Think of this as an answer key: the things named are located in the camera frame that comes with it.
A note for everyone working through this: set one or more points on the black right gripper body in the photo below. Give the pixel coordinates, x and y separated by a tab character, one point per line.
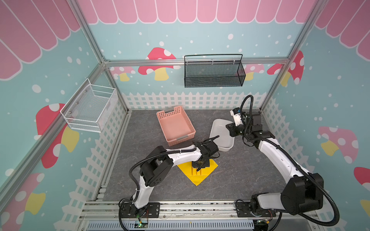
231	128

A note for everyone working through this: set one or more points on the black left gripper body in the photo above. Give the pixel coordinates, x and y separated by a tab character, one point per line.
200	164

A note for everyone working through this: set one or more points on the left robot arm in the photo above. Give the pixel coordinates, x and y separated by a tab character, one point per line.
150	172

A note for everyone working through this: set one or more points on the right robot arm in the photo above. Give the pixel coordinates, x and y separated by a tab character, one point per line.
304	191

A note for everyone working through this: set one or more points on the yellow paper napkin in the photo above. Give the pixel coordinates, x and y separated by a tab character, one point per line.
197	177

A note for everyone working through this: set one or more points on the white plastic tray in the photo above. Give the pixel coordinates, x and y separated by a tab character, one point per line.
224	142

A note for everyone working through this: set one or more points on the pink perforated basket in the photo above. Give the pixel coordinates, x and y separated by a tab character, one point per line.
176	125

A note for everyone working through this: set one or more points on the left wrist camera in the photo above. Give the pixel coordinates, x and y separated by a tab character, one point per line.
209	140

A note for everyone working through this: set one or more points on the black wire wall basket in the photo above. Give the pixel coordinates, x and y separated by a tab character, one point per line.
213	70

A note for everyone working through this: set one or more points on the white wire wall basket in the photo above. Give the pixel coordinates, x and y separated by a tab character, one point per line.
90	107

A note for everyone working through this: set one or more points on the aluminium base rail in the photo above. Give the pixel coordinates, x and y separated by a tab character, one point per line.
170	216

